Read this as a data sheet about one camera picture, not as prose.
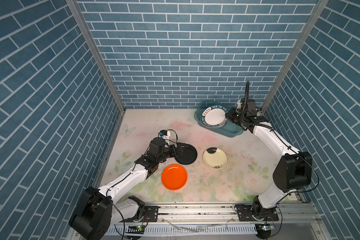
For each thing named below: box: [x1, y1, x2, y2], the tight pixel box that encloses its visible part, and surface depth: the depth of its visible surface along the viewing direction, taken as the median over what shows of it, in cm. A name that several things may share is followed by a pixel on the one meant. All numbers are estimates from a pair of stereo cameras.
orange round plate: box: [161, 163, 188, 191], surface depth 87 cm
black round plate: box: [174, 143, 198, 165], surface depth 95 cm
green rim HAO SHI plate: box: [200, 105, 228, 129], surface depth 95 cm
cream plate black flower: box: [202, 147, 228, 170], surface depth 96 cm
